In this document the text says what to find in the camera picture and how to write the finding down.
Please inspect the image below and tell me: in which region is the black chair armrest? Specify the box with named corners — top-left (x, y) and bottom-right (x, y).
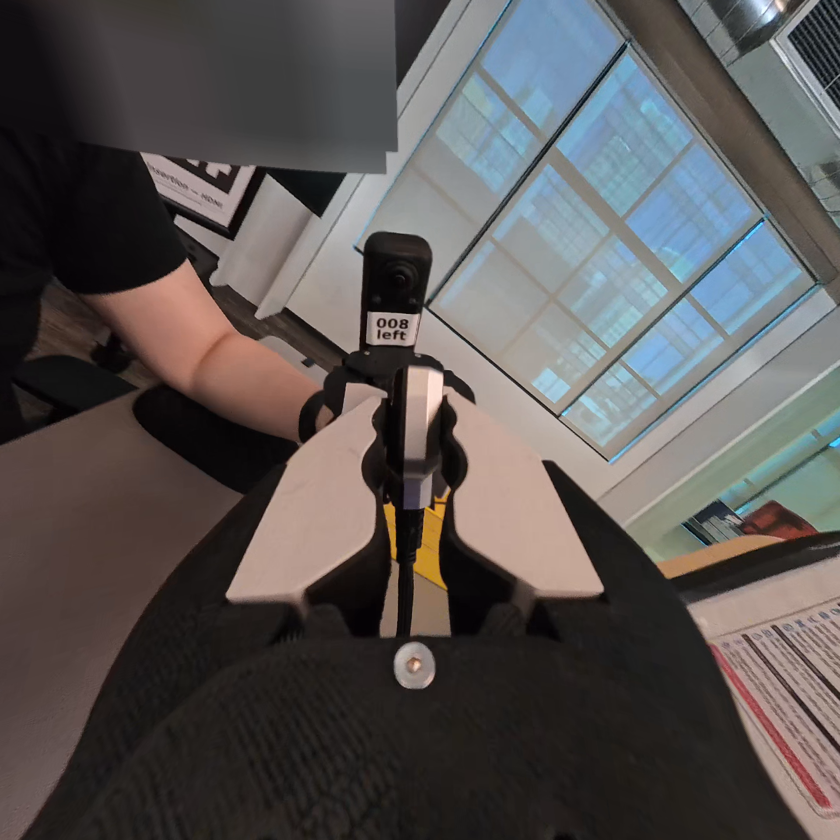
top-left (131, 384), bottom-right (304, 494)

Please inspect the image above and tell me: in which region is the metal ceiling air duct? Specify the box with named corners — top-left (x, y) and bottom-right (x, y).
top-left (679, 0), bottom-right (840, 214)

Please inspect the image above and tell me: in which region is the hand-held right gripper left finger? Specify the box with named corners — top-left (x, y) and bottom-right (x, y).
top-left (225, 392), bottom-right (395, 621)

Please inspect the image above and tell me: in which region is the silver hdmi adapter hub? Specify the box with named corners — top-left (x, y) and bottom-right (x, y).
top-left (387, 365), bottom-right (445, 511)

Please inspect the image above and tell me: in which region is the framed printed sign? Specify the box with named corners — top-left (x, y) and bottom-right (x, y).
top-left (140, 151), bottom-right (258, 238)

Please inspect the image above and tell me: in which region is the black office chair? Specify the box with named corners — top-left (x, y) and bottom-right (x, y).
top-left (13, 354), bottom-right (140, 421)

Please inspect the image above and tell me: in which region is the yellow plastic bin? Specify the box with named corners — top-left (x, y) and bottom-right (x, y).
top-left (384, 499), bottom-right (454, 592)

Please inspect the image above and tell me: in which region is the thin black hub cable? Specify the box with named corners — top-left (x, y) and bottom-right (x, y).
top-left (392, 502), bottom-right (429, 639)

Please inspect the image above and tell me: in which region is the large paned window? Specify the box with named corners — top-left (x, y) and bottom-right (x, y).
top-left (354, 0), bottom-right (823, 465)

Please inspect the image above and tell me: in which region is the orange box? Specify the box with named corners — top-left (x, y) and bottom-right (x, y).
top-left (740, 500), bottom-right (823, 542)

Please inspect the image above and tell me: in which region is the person's black shirt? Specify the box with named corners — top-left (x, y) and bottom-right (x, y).
top-left (0, 125), bottom-right (191, 447)

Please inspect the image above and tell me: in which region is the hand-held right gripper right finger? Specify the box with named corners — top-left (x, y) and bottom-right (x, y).
top-left (438, 394), bottom-right (605, 601)

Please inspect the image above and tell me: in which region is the laminated instruction sheet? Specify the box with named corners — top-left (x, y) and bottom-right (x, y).
top-left (682, 558), bottom-right (840, 820)

